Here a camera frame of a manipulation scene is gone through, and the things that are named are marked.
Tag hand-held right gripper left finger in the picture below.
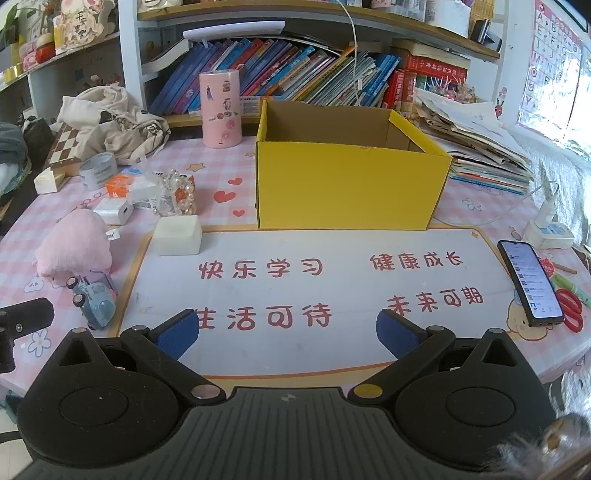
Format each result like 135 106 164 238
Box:
46 310 227 408

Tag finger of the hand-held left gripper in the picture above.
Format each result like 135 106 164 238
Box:
0 298 55 374

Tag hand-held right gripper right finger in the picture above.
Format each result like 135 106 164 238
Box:
348 308 539 409

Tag blue grey toy car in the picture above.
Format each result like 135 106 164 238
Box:
66 270 118 330

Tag pink plush toy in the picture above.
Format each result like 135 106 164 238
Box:
36 209 114 278

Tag white sponge block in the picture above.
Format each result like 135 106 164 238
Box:
152 215 204 256

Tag white charger adapter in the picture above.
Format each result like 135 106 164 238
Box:
93 198 134 226

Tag pearl hair ties clear packet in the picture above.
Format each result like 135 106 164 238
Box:
131 168 198 217

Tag yellow cardboard box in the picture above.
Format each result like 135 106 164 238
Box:
255 99 453 232

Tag black smartphone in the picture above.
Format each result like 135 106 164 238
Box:
498 240 566 328

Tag small orange box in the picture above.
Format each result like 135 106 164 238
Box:
105 173 134 198

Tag grey tape roll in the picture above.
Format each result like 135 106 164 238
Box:
78 152 116 191

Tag grey fleece cloth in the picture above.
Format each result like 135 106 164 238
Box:
0 121 33 167

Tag red scissors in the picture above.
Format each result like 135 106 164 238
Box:
538 258 585 333

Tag folding chessboard box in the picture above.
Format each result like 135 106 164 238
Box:
34 122 98 193

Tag green marker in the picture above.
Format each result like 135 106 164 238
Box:
554 272 591 308

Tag black bag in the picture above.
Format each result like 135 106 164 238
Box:
21 115 57 154

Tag white power strip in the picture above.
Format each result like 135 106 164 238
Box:
524 222 575 250

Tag fuzzy grey sleeve cuff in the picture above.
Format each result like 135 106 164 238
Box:
499 369 591 480

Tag stack of loose papers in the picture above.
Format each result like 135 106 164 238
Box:
416 88 536 195

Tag beige cloth bag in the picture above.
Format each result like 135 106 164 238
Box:
58 84 171 167

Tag pink cylinder with stickers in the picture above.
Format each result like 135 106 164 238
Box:
199 69 243 149

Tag stack of red thick books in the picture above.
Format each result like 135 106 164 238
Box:
392 41 469 114

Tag side shelf with ornaments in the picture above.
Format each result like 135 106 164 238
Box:
0 0 122 93

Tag row of colourful picture books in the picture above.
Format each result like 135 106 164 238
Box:
148 37 402 116

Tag white wooden bookshelf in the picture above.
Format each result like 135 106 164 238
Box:
117 0 509 130

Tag white lamp bar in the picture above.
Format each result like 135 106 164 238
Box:
182 21 284 43

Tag white charging cable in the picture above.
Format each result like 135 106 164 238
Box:
337 0 366 108

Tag alphabet wall poster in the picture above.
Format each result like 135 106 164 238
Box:
517 0 591 139

